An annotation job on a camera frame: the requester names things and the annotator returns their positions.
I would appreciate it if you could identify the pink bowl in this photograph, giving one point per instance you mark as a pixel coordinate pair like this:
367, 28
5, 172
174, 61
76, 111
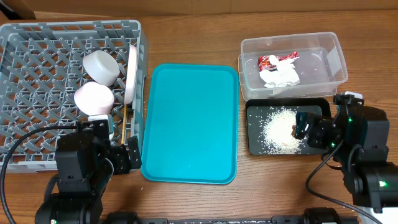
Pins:
94, 99

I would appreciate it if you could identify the red snack wrapper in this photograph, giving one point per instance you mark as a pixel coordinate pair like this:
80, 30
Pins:
270, 62

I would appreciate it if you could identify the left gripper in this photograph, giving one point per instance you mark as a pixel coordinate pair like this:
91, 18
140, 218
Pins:
124, 165

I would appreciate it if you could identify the brown food scrap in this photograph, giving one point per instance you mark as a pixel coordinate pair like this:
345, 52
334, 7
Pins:
294, 127

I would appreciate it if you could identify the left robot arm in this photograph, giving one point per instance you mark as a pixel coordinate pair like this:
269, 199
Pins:
86, 161

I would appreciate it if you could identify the teal plastic tray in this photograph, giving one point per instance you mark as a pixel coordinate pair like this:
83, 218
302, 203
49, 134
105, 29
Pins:
191, 132

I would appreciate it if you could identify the large white plate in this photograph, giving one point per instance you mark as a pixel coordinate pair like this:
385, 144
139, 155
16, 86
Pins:
131, 75

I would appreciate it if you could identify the black plastic tray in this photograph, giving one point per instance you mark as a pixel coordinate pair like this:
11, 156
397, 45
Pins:
318, 106

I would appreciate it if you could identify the grey bowl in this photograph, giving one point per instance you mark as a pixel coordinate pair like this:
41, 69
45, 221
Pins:
101, 67

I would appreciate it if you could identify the white napkin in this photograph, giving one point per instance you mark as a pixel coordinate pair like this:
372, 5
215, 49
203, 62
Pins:
284, 75

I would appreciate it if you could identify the white rice pile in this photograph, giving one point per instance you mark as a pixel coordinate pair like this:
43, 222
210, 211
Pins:
275, 128

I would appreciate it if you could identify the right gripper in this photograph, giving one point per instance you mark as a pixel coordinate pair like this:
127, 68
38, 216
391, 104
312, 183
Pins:
313, 131

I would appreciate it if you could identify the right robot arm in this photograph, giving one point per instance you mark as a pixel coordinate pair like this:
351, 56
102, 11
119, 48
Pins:
356, 137

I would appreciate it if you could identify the clear plastic bin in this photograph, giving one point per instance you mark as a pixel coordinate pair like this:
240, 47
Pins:
320, 66

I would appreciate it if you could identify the grey dishwasher rack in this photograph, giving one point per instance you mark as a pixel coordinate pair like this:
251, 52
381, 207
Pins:
42, 68

